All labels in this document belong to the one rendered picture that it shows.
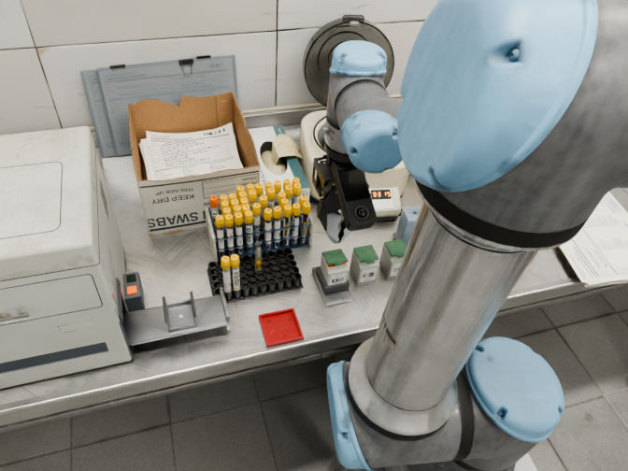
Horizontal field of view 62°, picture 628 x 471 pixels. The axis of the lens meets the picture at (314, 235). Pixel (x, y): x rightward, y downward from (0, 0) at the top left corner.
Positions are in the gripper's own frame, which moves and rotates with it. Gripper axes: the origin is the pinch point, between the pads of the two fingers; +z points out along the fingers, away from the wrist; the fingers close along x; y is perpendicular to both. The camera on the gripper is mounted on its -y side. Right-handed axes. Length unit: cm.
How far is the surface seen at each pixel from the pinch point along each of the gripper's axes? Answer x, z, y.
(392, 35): -33, -9, 56
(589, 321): -126, 101, 21
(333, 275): 1.2, 6.7, -2.3
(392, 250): -12.1, 6.5, 0.5
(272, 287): 11.9, 11.5, 1.4
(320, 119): -9.6, 1.8, 40.2
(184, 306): 28.5, 9.2, -0.8
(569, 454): -84, 101, -23
